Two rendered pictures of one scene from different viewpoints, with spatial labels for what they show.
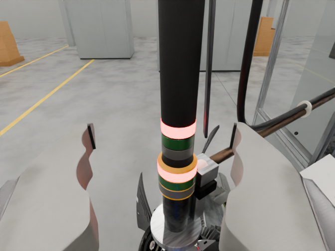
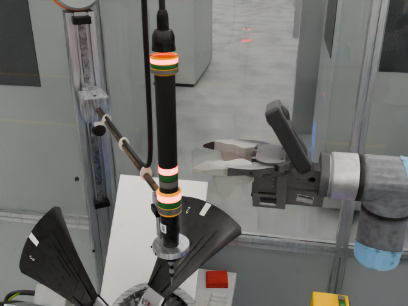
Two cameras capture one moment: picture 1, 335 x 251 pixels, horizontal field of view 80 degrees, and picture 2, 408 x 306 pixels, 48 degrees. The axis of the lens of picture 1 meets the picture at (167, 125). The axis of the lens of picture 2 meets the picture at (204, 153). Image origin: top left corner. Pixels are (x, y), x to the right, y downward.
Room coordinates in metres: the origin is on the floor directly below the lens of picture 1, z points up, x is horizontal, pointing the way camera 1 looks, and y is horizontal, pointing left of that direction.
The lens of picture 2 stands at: (-0.02, 0.67, 1.98)
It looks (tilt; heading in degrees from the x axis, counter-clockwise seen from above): 25 degrees down; 280
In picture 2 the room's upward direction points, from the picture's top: straight up
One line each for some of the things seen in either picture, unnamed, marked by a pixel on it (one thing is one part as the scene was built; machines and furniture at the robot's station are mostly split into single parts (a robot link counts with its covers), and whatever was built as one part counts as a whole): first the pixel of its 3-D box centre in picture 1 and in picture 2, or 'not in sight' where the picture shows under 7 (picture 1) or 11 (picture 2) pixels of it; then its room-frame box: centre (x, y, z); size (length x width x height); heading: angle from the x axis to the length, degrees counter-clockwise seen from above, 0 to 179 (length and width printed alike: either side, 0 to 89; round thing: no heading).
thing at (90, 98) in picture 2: not in sight; (93, 104); (0.52, -0.53, 1.54); 0.10 x 0.07 x 0.08; 125
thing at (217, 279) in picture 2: not in sight; (217, 278); (0.17, -0.62, 0.87); 0.08 x 0.08 x 0.02; 10
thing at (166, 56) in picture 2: not in sight; (164, 64); (0.17, -0.01, 1.80); 0.04 x 0.04 x 0.03
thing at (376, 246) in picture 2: not in sight; (381, 228); (-0.20, -0.01, 1.54); 0.11 x 0.08 x 0.11; 76
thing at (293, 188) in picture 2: not in sight; (288, 175); (-0.04, 0.00, 1.63); 0.12 x 0.08 x 0.09; 0
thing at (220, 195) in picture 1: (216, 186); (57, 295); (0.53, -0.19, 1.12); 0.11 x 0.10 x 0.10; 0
